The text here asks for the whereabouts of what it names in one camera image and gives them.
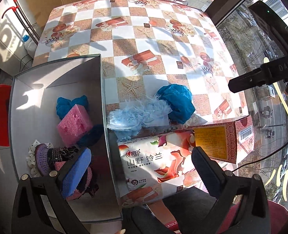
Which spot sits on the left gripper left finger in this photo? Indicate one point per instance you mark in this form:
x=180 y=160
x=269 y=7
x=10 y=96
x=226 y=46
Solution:
x=73 y=171

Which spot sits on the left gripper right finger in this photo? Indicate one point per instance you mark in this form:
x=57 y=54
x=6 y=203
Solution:
x=209 y=171

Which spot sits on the pink black cloth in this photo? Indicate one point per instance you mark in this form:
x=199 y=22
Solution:
x=87 y=185

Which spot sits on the purple knitted hat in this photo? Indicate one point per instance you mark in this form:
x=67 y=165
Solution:
x=62 y=154

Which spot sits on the white polka dot scrunchie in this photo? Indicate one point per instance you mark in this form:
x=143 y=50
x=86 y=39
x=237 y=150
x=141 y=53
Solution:
x=32 y=158

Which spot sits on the pink foam sponge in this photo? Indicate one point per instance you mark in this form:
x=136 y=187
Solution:
x=74 y=125

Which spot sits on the blue round cloth bundle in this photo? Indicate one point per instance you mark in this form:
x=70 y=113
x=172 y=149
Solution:
x=179 y=98

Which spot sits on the light blue fluffy cloth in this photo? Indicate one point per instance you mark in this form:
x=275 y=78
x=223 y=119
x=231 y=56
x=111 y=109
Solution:
x=148 y=112

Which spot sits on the red patterned carton box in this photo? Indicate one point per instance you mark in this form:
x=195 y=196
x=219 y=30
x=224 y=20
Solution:
x=229 y=140

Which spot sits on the floral tissue pack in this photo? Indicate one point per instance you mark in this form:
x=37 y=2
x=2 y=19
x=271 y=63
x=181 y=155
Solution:
x=155 y=160

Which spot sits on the grey storage box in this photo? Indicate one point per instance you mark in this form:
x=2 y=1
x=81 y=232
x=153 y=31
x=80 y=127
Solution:
x=33 y=117

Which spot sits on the checkered patterned tablecloth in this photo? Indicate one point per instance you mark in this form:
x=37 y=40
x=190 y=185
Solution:
x=145 y=45

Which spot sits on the red handled mop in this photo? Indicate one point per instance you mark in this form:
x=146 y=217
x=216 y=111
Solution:
x=22 y=18

